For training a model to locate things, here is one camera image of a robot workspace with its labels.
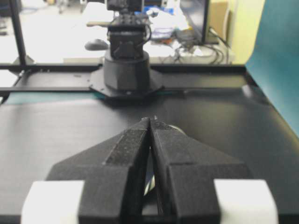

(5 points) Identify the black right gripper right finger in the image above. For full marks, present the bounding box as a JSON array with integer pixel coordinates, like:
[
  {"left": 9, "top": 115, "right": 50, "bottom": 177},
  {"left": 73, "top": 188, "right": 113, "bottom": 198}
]
[{"left": 150, "top": 119, "right": 249, "bottom": 224}]

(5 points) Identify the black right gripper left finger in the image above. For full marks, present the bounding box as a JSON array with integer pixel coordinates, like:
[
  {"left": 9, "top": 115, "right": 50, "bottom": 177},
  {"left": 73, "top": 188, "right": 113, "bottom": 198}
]
[{"left": 46, "top": 118, "right": 150, "bottom": 224}]

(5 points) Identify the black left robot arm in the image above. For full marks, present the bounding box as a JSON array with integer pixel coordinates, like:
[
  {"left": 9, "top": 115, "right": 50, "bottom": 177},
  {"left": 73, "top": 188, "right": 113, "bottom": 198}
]
[{"left": 85, "top": 0, "right": 152, "bottom": 92}]

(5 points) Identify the black computer mouse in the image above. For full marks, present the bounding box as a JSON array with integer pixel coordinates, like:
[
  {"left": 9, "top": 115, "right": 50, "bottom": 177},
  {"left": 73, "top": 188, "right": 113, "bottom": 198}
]
[{"left": 85, "top": 39, "right": 109, "bottom": 51}]

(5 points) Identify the cardboard box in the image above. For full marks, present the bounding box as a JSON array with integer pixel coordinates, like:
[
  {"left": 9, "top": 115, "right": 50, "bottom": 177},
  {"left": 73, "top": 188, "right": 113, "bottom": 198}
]
[{"left": 209, "top": 0, "right": 230, "bottom": 41}]

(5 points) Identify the black monitor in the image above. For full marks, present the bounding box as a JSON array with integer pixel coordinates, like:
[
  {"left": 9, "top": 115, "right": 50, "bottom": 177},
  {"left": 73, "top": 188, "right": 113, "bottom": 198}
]
[{"left": 180, "top": 0, "right": 219, "bottom": 45}]

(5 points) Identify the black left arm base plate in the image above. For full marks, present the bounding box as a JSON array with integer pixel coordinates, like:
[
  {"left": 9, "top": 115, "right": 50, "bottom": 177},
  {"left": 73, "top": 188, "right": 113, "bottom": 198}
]
[{"left": 89, "top": 69, "right": 164, "bottom": 100}]

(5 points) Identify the black cable bundle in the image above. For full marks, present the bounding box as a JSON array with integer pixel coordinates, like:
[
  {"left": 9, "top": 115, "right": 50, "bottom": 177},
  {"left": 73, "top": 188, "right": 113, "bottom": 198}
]
[{"left": 161, "top": 28, "right": 232, "bottom": 65}]

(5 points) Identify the black metal frame post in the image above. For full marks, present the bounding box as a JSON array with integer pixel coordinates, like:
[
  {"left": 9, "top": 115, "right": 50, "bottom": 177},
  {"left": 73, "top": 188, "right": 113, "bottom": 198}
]
[{"left": 9, "top": 0, "right": 34, "bottom": 67}]

